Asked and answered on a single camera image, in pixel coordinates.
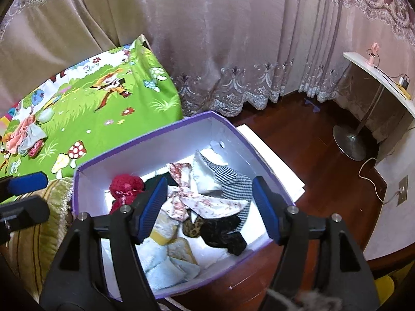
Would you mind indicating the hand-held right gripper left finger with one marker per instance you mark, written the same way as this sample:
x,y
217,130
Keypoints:
x,y
150,210

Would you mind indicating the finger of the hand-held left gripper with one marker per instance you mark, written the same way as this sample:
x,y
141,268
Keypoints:
x,y
29,183
26,212

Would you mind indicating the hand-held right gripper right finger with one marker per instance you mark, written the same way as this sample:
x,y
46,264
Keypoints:
x,y
266,207

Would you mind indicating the black white houndstooth hat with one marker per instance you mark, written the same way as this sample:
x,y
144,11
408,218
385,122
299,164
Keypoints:
x,y
236,184

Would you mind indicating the leopard print cloth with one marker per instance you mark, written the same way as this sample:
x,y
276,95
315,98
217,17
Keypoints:
x,y
191,226

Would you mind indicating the red white floral scarf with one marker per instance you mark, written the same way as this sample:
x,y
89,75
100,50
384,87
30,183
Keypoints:
x,y
207,205

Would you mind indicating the purple storage box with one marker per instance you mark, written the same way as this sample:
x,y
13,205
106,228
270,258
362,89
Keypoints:
x,y
129,155

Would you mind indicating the red knit hat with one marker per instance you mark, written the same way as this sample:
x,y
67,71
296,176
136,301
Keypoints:
x,y
124,188

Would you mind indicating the magenta cloth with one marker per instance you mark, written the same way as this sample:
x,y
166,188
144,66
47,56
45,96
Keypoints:
x,y
36,149

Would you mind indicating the olive striped blanket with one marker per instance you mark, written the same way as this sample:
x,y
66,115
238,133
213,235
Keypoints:
x,y
39,249

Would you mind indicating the grey-blue cloth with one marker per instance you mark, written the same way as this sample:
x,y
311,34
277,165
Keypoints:
x,y
34,134

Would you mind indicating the black lace cloth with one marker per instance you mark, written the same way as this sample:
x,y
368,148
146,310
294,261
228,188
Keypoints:
x,y
223,233

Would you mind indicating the peach satin cloth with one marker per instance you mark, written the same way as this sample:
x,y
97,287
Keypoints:
x,y
19,132

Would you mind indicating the light blue towel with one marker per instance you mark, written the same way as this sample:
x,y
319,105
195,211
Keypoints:
x,y
165,272

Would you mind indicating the green cartoon printed bed sheet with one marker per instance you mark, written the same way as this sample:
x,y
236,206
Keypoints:
x,y
97,110

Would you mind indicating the yellow object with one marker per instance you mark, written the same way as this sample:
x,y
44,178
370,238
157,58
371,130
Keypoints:
x,y
385,288

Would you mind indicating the mauve lace-trimmed curtain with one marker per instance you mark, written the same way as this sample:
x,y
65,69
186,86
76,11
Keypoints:
x,y
243,39

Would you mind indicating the beige curtain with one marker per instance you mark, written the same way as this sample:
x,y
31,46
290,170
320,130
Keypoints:
x,y
64,16

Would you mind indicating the white round table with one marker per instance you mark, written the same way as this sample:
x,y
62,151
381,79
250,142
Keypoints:
x,y
363,63

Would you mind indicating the pink desk fan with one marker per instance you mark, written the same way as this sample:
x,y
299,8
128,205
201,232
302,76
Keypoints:
x,y
373,55

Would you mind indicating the white charger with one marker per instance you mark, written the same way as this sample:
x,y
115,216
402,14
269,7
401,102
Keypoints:
x,y
404,81

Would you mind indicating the wall socket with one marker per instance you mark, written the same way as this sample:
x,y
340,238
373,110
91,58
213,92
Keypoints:
x,y
403,191

